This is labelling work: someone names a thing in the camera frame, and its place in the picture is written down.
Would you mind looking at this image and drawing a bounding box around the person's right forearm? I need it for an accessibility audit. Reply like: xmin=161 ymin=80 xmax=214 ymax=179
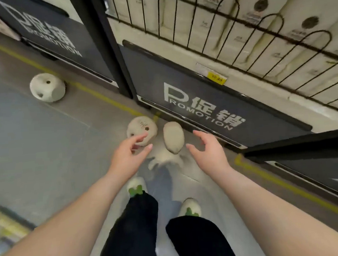
xmin=216 ymin=158 xmax=338 ymax=256

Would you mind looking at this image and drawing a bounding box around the person's white green shoe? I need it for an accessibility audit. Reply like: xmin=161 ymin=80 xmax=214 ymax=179
xmin=126 ymin=176 xmax=149 ymax=198
xmin=177 ymin=197 xmax=202 ymax=219

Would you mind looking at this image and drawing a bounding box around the black shelf post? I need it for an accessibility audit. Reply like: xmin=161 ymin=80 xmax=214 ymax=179
xmin=68 ymin=0 xmax=138 ymax=104

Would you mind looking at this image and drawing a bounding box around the black wire fence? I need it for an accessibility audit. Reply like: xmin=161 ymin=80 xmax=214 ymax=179
xmin=104 ymin=0 xmax=338 ymax=137

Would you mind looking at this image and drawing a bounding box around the person's left white green shoe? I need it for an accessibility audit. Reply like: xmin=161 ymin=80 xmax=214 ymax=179
xmin=126 ymin=176 xmax=149 ymax=198

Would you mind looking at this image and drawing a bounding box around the person's right white green shoe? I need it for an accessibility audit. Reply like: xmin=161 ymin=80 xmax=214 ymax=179
xmin=177 ymin=197 xmax=202 ymax=219

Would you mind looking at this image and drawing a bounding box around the person's left black trouser leg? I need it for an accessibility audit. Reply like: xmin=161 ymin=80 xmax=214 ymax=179
xmin=88 ymin=191 xmax=163 ymax=256

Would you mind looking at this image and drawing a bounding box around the person's right black trouser leg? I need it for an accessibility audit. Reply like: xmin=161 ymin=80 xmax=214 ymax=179
xmin=164 ymin=211 xmax=240 ymax=256

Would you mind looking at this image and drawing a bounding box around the person's right hand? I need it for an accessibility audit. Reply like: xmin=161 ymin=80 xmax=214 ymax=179
xmin=185 ymin=128 xmax=232 ymax=179

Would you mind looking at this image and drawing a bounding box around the dark grey sign panel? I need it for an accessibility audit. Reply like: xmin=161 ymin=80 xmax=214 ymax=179
xmin=0 ymin=0 xmax=117 ymax=93
xmin=119 ymin=26 xmax=314 ymax=158
xmin=265 ymin=155 xmax=338 ymax=214

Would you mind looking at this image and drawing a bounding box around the person's black trouser leg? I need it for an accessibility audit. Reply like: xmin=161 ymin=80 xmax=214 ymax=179
xmin=164 ymin=211 xmax=240 ymax=256
xmin=88 ymin=191 xmax=163 ymax=256

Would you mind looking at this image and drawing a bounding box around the person's left hand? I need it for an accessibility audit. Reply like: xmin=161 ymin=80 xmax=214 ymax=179
xmin=104 ymin=132 xmax=156 ymax=184

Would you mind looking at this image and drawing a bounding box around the person's left forearm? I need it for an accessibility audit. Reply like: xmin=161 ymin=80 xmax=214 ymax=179
xmin=0 ymin=171 xmax=139 ymax=256

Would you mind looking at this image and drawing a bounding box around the yellow price label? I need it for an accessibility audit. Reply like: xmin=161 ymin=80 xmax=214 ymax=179
xmin=206 ymin=70 xmax=228 ymax=87

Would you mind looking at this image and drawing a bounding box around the row of white roll packs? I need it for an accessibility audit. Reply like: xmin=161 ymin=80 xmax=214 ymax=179
xmin=107 ymin=0 xmax=338 ymax=130

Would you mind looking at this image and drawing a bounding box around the black shelf frame bar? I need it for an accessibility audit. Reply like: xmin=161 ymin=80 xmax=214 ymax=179
xmin=241 ymin=127 xmax=338 ymax=165

